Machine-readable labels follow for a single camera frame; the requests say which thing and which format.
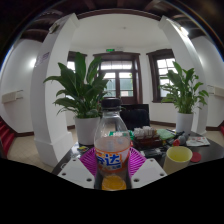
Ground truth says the bright pillar lamp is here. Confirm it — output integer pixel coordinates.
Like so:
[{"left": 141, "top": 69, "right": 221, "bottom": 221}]
[{"left": 179, "top": 25, "right": 190, "bottom": 37}]

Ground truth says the leafy plant in white pot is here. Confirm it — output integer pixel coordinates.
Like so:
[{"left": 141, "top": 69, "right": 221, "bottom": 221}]
[
  {"left": 43, "top": 51, "right": 109, "bottom": 146},
  {"left": 159, "top": 60, "right": 210, "bottom": 134}
]

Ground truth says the dark wooden glazed door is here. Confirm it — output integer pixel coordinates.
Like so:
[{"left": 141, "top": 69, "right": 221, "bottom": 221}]
[{"left": 93, "top": 51, "right": 143, "bottom": 106}]

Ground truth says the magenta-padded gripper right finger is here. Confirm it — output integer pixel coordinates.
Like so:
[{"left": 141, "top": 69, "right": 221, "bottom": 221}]
[{"left": 128, "top": 146, "right": 168, "bottom": 190}]

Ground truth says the clear orange drink bottle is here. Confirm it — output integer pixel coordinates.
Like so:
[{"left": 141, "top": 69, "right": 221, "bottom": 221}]
[{"left": 93, "top": 97, "right": 132, "bottom": 192}]

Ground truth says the white wall unit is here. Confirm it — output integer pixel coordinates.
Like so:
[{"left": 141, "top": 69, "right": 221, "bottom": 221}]
[
  {"left": 1, "top": 89, "right": 24, "bottom": 104},
  {"left": 208, "top": 84, "right": 224, "bottom": 98}
]

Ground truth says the flat green box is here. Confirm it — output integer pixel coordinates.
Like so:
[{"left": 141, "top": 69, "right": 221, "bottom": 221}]
[{"left": 109, "top": 130, "right": 134, "bottom": 138}]

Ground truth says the dark framed window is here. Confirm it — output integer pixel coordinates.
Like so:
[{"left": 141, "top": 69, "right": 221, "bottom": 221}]
[
  {"left": 146, "top": 48, "right": 178, "bottom": 103},
  {"left": 66, "top": 50, "right": 88, "bottom": 73}
]

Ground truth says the pale yellow cup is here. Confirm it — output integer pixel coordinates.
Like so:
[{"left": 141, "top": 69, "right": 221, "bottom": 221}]
[{"left": 162, "top": 145, "right": 194, "bottom": 176}]

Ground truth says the flat round red coaster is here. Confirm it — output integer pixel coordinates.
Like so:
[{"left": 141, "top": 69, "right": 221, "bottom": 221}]
[{"left": 189, "top": 151, "right": 203, "bottom": 164}]

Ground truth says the red carpeted staircase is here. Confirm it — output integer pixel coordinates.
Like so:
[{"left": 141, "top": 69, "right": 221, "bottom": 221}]
[{"left": 0, "top": 118, "right": 16, "bottom": 158}]

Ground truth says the black office chair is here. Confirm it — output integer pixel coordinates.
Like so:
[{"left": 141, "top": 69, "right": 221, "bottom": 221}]
[{"left": 119, "top": 103, "right": 151, "bottom": 132}]

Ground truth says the grey ball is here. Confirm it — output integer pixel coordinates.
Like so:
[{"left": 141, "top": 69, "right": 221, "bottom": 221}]
[{"left": 178, "top": 134, "right": 188, "bottom": 146}]

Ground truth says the printed white magazine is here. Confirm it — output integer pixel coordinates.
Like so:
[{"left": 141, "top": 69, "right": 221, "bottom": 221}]
[{"left": 185, "top": 135, "right": 211, "bottom": 148}]

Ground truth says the dark tray of white items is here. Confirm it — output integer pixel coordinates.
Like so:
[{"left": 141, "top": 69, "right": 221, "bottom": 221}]
[{"left": 132, "top": 125, "right": 163, "bottom": 149}]

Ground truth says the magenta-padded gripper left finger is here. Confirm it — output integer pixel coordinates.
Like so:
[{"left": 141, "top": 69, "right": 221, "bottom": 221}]
[{"left": 57, "top": 146, "right": 99, "bottom": 190}]

